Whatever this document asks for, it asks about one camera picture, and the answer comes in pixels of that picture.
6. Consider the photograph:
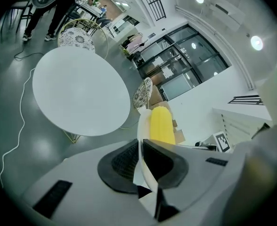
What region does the white floor cable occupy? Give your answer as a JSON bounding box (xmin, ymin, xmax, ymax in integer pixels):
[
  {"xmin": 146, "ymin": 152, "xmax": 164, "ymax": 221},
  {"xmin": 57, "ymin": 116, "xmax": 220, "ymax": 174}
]
[{"xmin": 0, "ymin": 68, "xmax": 36, "ymax": 188}]

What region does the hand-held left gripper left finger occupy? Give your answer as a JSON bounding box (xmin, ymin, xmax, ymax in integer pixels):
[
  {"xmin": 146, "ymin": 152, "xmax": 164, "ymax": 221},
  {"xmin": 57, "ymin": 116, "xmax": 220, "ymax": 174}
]
[{"xmin": 22, "ymin": 139, "xmax": 155, "ymax": 226}]

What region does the black floor cable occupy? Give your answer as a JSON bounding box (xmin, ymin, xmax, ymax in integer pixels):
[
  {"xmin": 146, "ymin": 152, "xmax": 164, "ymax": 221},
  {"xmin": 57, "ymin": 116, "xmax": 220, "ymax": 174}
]
[{"xmin": 13, "ymin": 41, "xmax": 44, "ymax": 61}]

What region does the short black railing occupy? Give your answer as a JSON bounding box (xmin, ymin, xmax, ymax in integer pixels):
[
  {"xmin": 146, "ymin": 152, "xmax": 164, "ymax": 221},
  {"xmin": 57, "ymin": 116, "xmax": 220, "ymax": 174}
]
[{"xmin": 228, "ymin": 95, "xmax": 263, "ymax": 106}]

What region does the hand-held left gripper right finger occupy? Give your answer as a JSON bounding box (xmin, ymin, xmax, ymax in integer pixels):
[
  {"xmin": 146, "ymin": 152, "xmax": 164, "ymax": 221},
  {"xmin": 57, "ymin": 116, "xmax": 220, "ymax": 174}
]
[{"xmin": 142, "ymin": 138, "xmax": 235, "ymax": 223}]

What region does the open brown cardboard box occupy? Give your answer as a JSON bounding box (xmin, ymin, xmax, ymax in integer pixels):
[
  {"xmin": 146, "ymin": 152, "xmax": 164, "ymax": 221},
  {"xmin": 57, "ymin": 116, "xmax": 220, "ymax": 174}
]
[{"xmin": 171, "ymin": 119, "xmax": 186, "ymax": 143}]

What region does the white air conditioner unit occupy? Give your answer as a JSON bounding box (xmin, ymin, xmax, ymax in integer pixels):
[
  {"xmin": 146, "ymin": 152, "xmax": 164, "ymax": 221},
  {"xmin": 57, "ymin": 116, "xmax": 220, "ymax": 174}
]
[{"xmin": 210, "ymin": 2, "xmax": 246, "ymax": 32}]

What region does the yellow corn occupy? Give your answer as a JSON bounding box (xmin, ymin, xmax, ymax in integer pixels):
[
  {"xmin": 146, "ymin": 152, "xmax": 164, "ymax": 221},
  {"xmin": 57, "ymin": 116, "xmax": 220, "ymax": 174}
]
[{"xmin": 149, "ymin": 106, "xmax": 176, "ymax": 145}]

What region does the white plate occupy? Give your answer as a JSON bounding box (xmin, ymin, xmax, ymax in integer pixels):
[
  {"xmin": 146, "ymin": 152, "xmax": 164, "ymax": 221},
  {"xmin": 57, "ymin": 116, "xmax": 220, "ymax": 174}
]
[{"xmin": 137, "ymin": 109, "xmax": 158, "ymax": 195}]

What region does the closed brown cardboard box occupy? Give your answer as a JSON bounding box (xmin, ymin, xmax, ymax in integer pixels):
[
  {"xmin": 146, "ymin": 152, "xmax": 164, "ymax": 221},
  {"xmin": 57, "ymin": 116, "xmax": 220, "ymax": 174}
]
[{"xmin": 149, "ymin": 85, "xmax": 171, "ymax": 107}]

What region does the white round table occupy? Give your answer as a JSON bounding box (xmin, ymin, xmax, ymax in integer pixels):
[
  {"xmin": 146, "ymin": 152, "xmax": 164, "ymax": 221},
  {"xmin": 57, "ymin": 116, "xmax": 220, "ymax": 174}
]
[{"xmin": 32, "ymin": 47, "xmax": 131, "ymax": 145}]

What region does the long black railing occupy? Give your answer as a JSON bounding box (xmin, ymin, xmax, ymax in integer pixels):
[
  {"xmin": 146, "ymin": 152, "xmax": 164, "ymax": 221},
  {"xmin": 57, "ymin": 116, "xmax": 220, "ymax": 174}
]
[{"xmin": 136, "ymin": 0, "xmax": 167, "ymax": 21}]

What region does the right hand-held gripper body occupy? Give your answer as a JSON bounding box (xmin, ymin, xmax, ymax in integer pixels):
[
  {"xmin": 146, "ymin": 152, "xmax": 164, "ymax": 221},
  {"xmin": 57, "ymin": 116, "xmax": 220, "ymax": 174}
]
[{"xmin": 195, "ymin": 132, "xmax": 231, "ymax": 153}]

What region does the patterned wire chair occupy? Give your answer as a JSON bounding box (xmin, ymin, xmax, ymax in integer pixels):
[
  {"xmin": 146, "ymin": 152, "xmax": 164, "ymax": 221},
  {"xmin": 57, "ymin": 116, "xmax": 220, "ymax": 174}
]
[
  {"xmin": 132, "ymin": 77, "xmax": 154, "ymax": 110},
  {"xmin": 57, "ymin": 18, "xmax": 109, "ymax": 57}
]

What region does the clothes rack with pink clothes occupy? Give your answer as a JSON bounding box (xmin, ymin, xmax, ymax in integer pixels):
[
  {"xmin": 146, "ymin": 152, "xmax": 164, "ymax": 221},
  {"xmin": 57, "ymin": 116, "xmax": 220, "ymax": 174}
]
[{"xmin": 121, "ymin": 32, "xmax": 146, "ymax": 56}]

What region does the black framed glass door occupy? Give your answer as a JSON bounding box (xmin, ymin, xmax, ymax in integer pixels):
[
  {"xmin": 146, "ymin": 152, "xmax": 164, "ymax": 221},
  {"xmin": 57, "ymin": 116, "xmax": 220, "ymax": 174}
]
[{"xmin": 137, "ymin": 24, "xmax": 230, "ymax": 101}]

